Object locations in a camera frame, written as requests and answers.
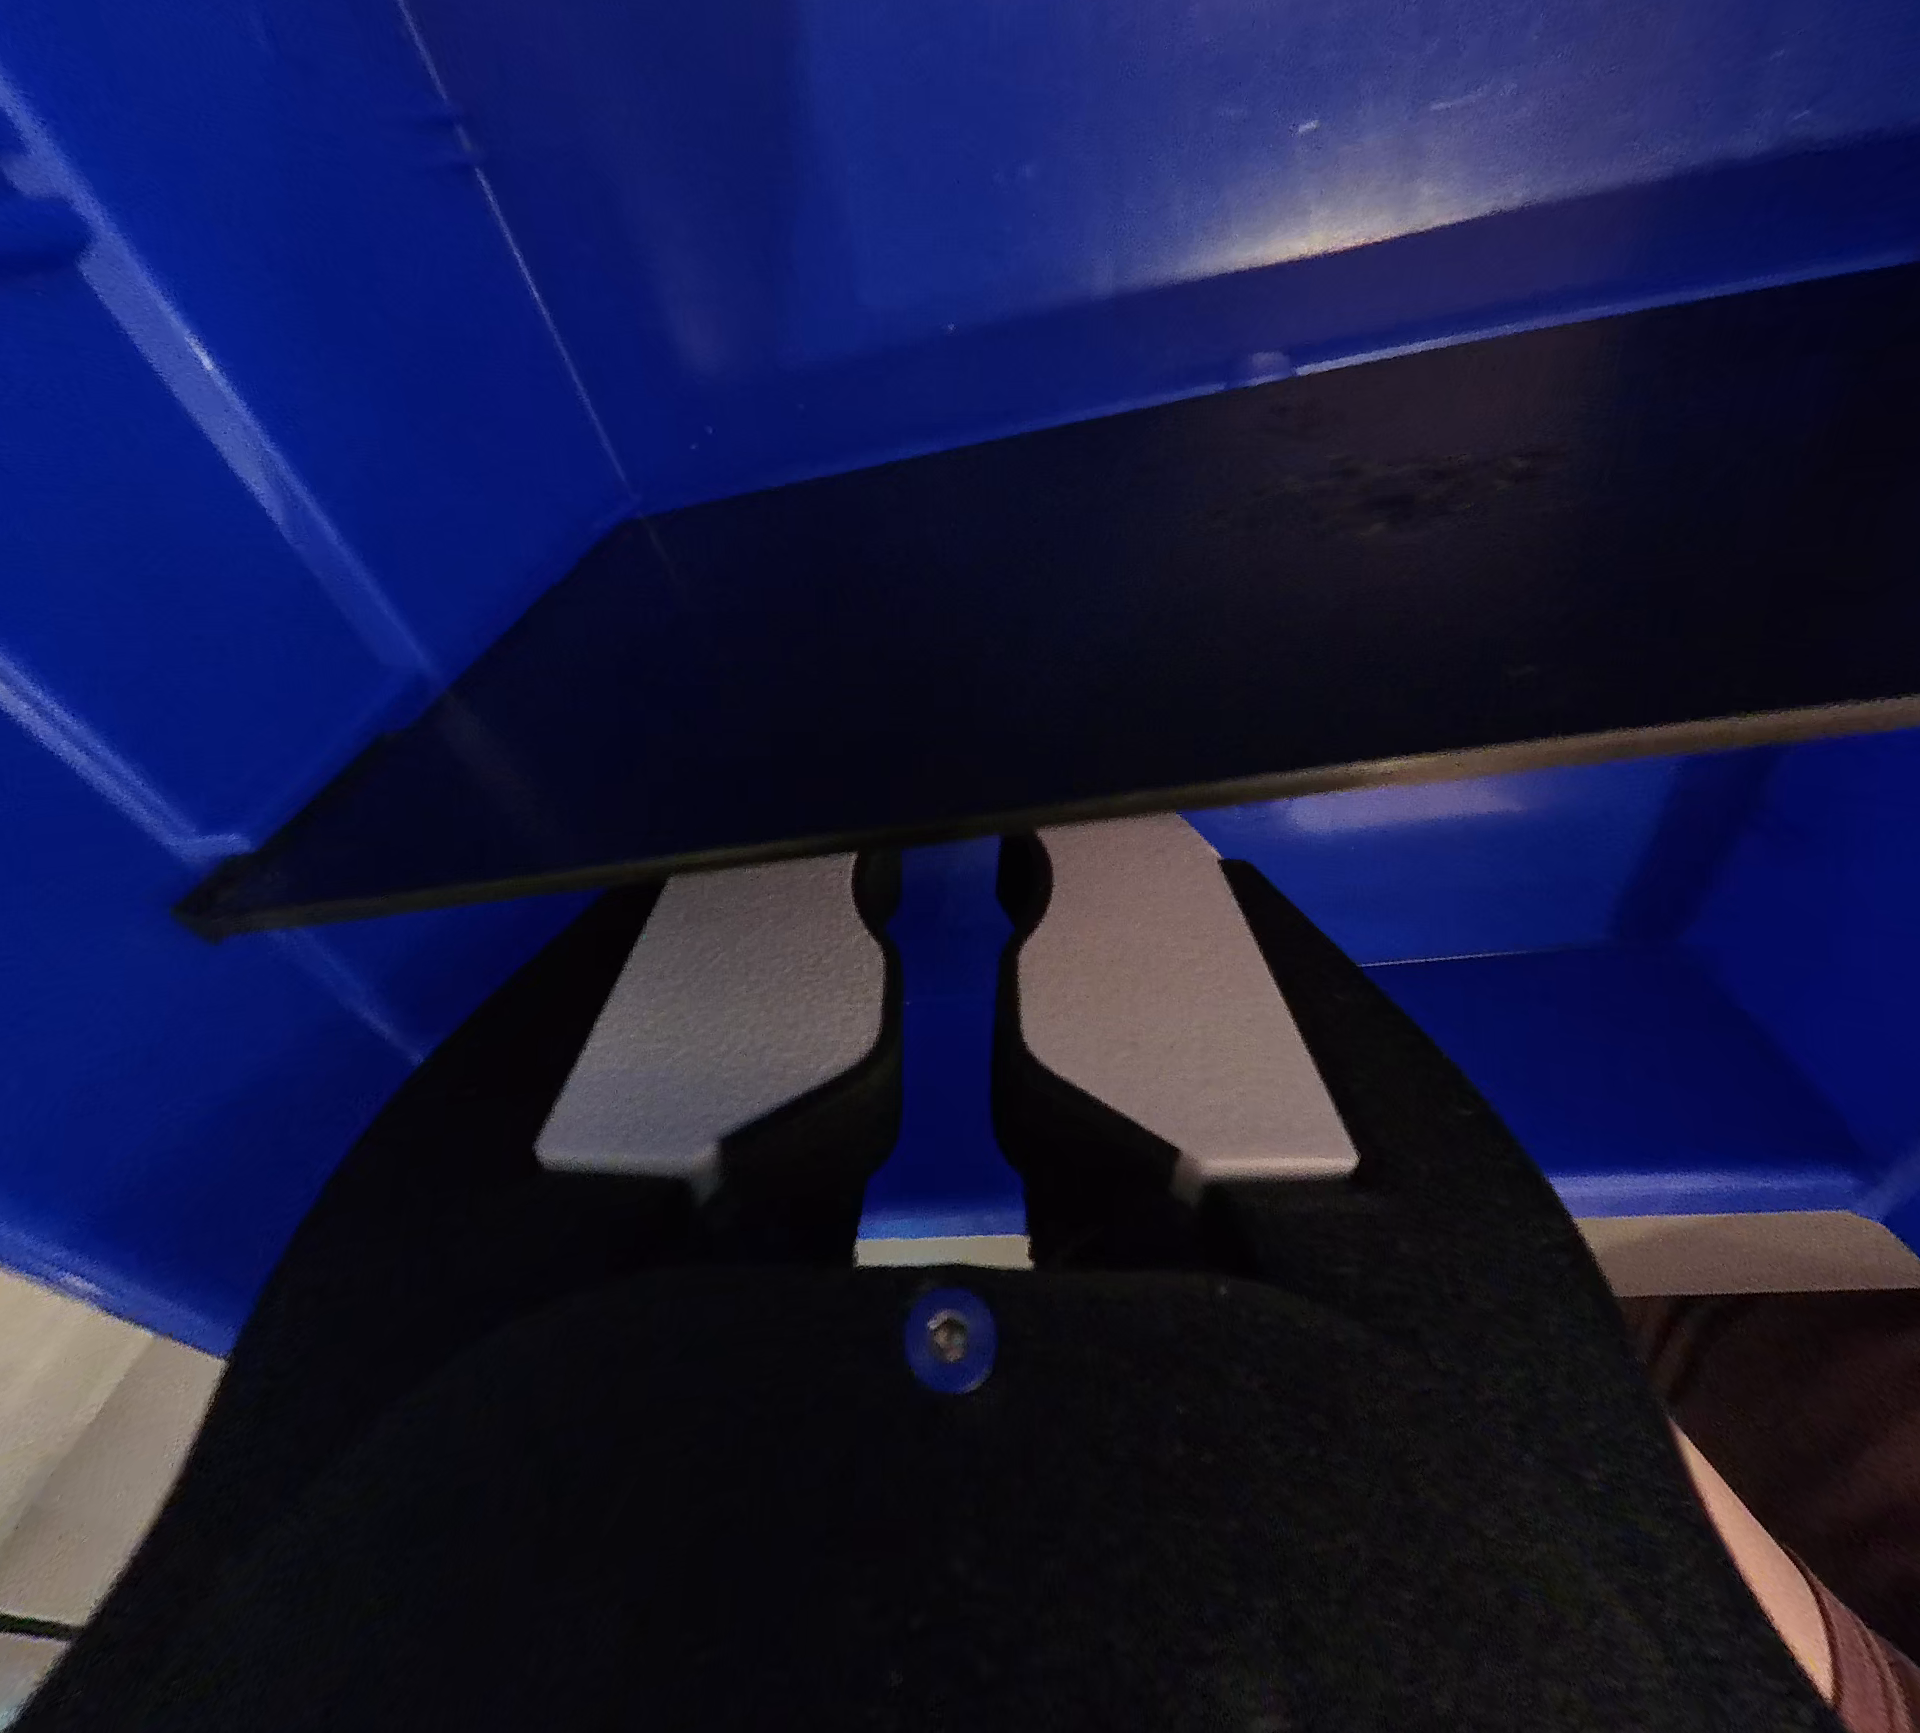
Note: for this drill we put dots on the blue divided plastic bin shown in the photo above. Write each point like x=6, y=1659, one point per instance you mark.
x=900, y=38

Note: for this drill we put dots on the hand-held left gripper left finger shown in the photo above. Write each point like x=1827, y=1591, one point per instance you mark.
x=734, y=1014

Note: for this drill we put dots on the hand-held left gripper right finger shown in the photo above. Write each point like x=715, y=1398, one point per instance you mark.
x=1185, y=1014

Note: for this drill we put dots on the person's maroon shirt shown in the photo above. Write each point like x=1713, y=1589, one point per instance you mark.
x=1800, y=1404

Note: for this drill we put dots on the black bin divider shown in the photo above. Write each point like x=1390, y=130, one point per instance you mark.
x=1050, y=624

